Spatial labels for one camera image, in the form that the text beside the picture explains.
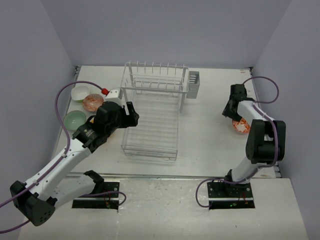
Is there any grey cutlery holder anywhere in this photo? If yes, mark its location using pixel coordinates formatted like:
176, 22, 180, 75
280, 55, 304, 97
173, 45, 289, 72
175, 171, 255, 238
186, 71, 200, 99

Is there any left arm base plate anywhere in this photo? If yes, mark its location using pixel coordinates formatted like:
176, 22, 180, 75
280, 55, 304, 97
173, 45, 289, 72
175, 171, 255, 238
72, 181, 120, 210

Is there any orange white upturned bowl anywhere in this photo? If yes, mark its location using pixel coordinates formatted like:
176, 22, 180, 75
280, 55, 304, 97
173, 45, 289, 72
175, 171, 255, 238
232, 118, 251, 134

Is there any white wire dish rack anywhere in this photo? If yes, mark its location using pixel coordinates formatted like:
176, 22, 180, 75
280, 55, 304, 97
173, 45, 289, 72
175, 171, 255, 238
120, 61, 190, 161

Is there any mint green bowl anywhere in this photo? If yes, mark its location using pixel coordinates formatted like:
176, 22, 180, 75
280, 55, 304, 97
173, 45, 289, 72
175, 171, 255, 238
63, 110, 87, 131

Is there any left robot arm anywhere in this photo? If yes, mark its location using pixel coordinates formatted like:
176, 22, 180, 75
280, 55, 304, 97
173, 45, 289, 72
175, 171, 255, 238
10, 101, 140, 227

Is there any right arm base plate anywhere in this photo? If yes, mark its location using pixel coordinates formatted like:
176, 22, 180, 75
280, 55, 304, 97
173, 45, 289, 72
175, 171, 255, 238
207, 181, 255, 210

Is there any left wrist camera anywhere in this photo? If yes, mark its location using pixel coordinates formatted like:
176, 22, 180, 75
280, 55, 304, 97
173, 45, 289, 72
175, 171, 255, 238
104, 88, 123, 105

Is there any blue zigzag patterned bowl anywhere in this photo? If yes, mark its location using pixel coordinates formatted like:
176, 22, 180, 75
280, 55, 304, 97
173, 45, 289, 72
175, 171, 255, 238
82, 93, 104, 113

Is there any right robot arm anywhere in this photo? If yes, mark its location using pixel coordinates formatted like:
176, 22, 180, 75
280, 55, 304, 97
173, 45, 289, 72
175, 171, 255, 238
222, 84, 286, 197

